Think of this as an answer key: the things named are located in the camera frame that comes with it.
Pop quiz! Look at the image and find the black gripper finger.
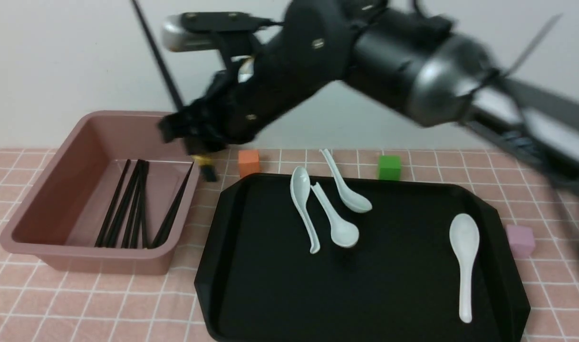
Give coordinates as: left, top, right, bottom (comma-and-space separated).
187, 126, 228, 154

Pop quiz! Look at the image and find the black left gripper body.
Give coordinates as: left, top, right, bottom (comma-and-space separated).
190, 0, 361, 144

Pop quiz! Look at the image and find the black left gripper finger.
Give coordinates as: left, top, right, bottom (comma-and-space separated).
157, 111, 200, 143

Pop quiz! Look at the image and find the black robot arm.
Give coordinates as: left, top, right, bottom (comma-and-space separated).
158, 0, 579, 253

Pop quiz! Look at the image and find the yellow black small object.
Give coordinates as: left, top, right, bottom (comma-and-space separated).
191, 154, 218, 182

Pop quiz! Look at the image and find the orange cube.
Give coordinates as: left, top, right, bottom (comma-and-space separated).
238, 150, 261, 178

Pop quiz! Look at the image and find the black chopstick bundle middle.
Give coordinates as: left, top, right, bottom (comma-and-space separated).
102, 160, 150, 248

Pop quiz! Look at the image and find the white ceramic spoon left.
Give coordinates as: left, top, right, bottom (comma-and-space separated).
290, 165, 320, 255

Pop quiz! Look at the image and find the white ceramic spoon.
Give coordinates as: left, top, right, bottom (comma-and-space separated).
319, 149, 373, 213
449, 213, 480, 324
290, 165, 320, 255
311, 182, 359, 248

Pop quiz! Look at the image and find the pink plastic bin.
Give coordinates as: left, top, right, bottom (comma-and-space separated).
0, 111, 200, 276

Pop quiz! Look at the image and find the black chopstick right pair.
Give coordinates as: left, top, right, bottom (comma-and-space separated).
151, 164, 194, 248

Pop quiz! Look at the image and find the green cube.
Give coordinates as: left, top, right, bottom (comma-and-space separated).
378, 154, 402, 181

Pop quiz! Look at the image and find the black plastic tray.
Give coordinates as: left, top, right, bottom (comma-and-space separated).
194, 173, 531, 342

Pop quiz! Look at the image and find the white ceramic spoon upper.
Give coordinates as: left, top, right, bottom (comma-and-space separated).
319, 149, 373, 213

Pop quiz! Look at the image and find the white ceramic spoon middle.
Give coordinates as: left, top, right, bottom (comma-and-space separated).
311, 182, 359, 248

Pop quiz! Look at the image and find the pink grid tablecloth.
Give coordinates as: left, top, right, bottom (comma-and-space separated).
0, 149, 579, 342

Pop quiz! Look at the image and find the white ceramic spoon right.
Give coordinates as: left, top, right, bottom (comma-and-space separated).
449, 213, 480, 324

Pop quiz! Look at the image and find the pink cube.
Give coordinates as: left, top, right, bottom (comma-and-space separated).
505, 225, 536, 258

